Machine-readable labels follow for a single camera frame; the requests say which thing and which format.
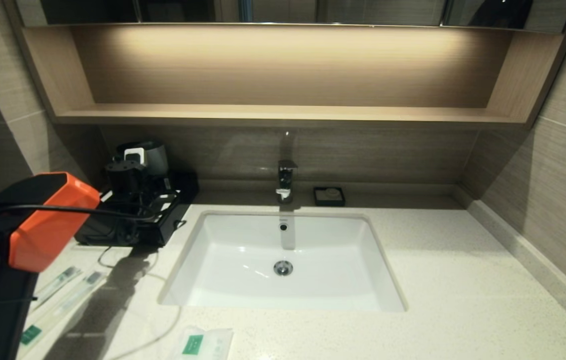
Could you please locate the grey plastic cup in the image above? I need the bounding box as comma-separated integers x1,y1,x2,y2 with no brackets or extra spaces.
133,141,170,177

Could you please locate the black amenity tray box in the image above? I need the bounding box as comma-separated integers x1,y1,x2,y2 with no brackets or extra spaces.
74,172,201,248

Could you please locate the white ceramic sink basin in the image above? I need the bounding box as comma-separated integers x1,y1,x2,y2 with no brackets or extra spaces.
159,211,407,313

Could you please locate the chrome faucet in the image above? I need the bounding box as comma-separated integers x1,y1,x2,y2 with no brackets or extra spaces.
276,160,299,206

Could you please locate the wrapped toothbrush plain packet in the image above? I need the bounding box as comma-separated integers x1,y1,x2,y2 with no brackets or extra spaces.
30,266,84,313

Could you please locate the black soap dish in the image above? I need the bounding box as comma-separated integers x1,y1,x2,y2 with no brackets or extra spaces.
313,187,346,208

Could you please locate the small sachet green label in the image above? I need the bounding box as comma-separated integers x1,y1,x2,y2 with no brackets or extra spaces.
167,325,235,360

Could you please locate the wrapped toothbrush green label packet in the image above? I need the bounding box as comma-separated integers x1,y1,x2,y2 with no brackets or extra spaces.
17,270,108,353

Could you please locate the mirror cabinet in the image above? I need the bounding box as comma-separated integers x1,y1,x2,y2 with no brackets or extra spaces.
15,0,566,35

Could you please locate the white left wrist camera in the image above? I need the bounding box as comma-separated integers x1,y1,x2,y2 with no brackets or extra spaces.
123,147,147,166

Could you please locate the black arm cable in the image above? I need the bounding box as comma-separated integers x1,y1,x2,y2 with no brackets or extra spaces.
0,202,186,236

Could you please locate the wooden wall shelf niche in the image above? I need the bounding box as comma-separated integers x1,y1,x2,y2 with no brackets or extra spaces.
5,23,566,132

